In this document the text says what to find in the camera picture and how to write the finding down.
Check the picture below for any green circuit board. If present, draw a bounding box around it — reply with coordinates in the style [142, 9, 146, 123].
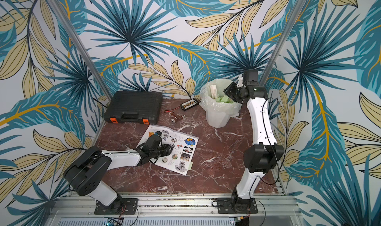
[106, 218, 123, 226]

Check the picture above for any white bin with bag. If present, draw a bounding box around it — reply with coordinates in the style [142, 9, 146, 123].
[199, 79, 242, 128]

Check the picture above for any yellow art textbook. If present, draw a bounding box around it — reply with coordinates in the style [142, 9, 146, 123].
[138, 125, 198, 175]

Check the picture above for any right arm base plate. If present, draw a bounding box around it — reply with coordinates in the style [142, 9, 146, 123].
[212, 198, 258, 215]

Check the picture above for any black box of brass parts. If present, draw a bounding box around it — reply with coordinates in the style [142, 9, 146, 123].
[180, 98, 199, 111]

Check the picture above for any right aluminium frame post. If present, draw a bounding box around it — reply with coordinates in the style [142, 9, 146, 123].
[259, 0, 307, 87]

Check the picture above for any aluminium front rail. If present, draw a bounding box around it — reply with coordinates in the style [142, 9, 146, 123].
[45, 193, 306, 226]

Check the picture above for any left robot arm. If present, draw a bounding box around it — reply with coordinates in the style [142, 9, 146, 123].
[63, 131, 174, 209]

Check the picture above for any aluminium frame post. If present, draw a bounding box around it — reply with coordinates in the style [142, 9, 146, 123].
[47, 0, 112, 101]
[259, 0, 307, 87]

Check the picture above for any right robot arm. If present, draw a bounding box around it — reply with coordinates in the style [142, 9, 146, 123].
[224, 70, 284, 206]

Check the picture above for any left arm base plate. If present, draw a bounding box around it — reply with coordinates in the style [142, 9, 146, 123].
[94, 198, 139, 215]

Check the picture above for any left aluminium frame post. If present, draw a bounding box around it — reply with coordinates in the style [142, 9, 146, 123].
[47, 0, 112, 101]

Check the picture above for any black plastic tool case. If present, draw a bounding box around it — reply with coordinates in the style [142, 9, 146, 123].
[104, 91, 163, 125]

